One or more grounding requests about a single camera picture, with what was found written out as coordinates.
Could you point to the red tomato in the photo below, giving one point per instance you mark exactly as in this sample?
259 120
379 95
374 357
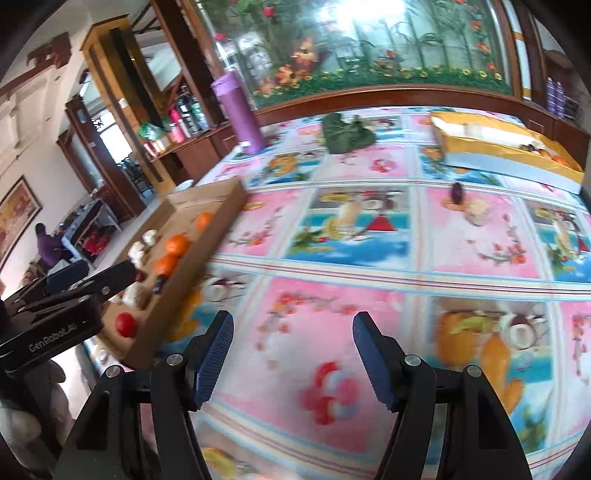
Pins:
126 325

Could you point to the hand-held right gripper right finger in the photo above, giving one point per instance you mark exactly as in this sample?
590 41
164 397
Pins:
375 364

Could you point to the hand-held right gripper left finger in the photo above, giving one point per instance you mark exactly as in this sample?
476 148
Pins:
212 364

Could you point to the purple spray can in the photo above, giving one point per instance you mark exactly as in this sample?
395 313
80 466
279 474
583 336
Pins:
550 95
559 98

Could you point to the dark red date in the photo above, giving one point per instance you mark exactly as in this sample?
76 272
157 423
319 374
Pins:
140 276

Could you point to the white cube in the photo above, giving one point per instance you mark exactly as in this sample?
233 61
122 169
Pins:
475 129

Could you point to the framed wall painting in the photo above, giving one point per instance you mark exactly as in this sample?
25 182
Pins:
14 219

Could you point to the wooden sideboard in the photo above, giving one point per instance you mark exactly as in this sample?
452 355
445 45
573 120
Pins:
369 99

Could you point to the dark purple plum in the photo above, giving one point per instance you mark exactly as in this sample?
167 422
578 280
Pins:
159 284
532 148

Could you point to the beige square pastry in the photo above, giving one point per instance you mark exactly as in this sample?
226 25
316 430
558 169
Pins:
137 254
131 296
150 238

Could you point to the black thermos flask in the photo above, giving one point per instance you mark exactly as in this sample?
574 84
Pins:
185 115

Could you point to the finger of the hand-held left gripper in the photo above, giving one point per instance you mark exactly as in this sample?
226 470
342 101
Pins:
115 279
67 277

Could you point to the dark dining chairs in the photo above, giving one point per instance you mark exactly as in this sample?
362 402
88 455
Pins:
135 176

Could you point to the orange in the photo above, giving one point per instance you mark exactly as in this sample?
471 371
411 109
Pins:
204 221
166 266
561 161
178 244

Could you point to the green plastic bag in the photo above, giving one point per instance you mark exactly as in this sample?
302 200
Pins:
150 131

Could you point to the green leafy vegetable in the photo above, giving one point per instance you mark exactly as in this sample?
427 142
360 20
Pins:
346 134

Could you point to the small purple eggplant toy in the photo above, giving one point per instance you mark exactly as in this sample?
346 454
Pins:
456 192

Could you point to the red bag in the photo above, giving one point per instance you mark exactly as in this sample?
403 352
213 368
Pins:
95 242

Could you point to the green glass bottles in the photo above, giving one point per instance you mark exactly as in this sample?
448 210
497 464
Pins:
199 116

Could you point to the brown cardboard tray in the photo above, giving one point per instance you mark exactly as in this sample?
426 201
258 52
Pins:
217 203

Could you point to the purple thermos bottle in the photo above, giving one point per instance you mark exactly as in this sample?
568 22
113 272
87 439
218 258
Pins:
240 115

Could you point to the fruit printed tablecloth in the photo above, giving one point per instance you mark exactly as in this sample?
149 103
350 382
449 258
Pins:
360 258

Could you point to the pink bottle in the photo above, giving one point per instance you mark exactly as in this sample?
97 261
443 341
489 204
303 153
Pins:
178 128

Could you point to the yellow cardboard box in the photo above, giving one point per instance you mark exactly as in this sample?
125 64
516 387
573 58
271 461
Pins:
485 161

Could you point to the white garlic toy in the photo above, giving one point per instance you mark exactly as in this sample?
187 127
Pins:
478 213

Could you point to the grey side table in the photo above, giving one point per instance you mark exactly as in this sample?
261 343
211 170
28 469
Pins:
87 219

